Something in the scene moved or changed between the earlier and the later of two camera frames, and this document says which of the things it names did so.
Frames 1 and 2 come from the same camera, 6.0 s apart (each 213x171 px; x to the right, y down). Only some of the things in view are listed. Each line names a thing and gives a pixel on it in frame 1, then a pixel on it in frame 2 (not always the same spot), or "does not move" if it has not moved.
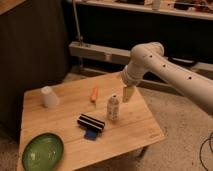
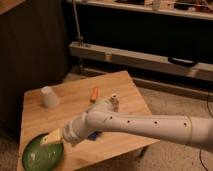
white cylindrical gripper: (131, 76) to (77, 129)
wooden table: (90, 120) does not move
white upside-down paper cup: (48, 97) does not move
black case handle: (183, 62) does not move
